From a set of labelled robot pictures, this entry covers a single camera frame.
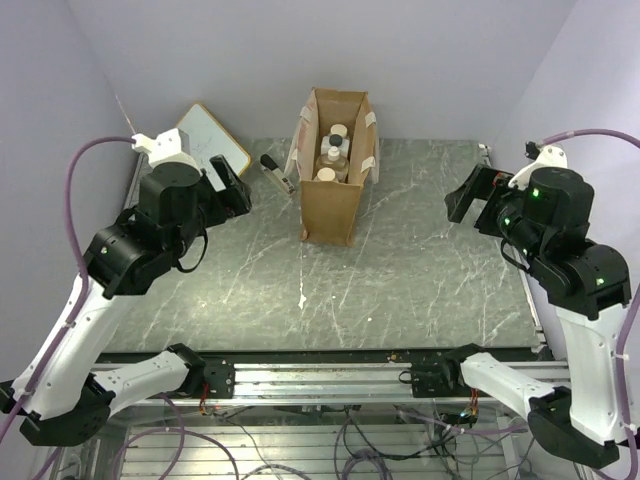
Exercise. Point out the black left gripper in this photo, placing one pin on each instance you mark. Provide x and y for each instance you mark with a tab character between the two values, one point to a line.
232	200

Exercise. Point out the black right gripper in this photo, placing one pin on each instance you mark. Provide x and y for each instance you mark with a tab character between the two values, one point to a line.
492	185

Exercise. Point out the brown canvas bag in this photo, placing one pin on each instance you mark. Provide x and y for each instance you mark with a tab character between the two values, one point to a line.
328	209

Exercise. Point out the beige cylinder bottle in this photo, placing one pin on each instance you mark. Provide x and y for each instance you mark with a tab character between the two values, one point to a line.
326	174

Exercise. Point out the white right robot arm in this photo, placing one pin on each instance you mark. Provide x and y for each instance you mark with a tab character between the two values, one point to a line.
542	211

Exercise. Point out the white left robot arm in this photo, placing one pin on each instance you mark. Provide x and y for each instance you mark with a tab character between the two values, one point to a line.
59	398

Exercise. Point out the black and white marker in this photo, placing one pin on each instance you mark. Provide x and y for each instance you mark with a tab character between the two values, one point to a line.
276	175

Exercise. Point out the amber bottle white cap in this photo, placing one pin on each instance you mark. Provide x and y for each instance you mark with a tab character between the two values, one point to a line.
333	159

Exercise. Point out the white bottle black cap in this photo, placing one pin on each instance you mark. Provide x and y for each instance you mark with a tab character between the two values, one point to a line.
335	140

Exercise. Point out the beige cap bottle rear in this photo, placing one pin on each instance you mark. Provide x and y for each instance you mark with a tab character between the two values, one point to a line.
339	129

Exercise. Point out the small whiteboard with wooden frame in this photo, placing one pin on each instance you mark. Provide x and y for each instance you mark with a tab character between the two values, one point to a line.
208	138

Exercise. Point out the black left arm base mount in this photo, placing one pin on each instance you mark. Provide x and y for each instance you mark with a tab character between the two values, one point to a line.
218	381

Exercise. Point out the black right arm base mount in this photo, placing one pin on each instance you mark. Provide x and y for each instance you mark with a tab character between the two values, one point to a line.
428	381

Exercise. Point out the aluminium rail frame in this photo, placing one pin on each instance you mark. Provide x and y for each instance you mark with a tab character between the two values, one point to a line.
316	385

